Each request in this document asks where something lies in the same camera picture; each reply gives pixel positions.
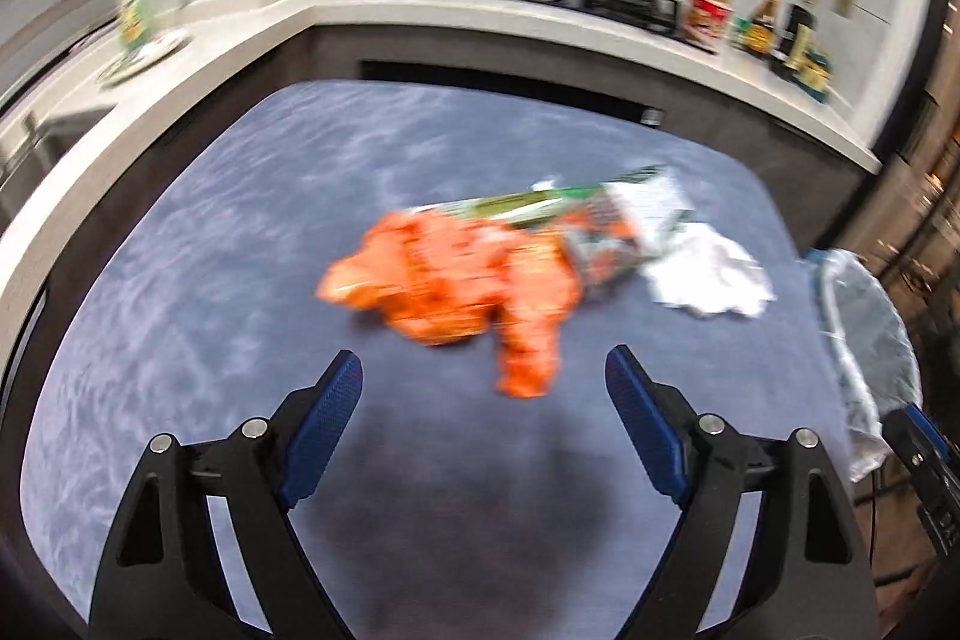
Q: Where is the orange plastic bag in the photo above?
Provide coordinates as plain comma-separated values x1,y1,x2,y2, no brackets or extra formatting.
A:
315,209,583,400

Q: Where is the green and white snack packet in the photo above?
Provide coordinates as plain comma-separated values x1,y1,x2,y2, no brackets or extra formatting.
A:
409,164,695,304

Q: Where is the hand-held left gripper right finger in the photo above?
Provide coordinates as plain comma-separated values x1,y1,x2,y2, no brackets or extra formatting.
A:
606,345,878,640

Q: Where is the blue-grey plush blanket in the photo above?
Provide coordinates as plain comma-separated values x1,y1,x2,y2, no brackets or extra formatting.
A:
22,80,882,640

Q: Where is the red instant noodle cup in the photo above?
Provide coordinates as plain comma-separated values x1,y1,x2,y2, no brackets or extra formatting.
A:
681,0,733,49

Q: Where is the green dish soap bottle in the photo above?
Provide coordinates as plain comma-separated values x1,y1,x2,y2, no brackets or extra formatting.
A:
116,0,152,53

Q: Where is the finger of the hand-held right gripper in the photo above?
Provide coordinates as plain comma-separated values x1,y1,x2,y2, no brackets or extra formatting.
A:
881,404,960,558

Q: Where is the dark soy sauce bottle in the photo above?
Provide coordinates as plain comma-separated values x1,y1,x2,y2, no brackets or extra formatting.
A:
776,0,819,76

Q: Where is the white tissue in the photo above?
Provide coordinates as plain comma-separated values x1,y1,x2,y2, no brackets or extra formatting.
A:
645,220,776,318

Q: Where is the trash bin with white liner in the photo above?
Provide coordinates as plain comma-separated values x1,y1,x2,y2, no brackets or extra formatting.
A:
806,248,922,483

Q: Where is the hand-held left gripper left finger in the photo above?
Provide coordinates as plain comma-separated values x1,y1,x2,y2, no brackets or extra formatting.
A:
90,349,365,640

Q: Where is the white plate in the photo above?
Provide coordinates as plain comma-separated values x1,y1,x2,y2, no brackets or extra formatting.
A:
97,29,193,87

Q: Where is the yellow-cap sauce bottle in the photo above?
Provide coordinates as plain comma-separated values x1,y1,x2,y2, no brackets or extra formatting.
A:
746,0,788,58

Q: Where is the kitchen sink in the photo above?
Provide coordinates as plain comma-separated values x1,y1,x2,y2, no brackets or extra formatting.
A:
0,111,85,192

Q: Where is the glass sliding door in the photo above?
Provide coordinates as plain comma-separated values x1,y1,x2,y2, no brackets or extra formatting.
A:
862,0,960,386

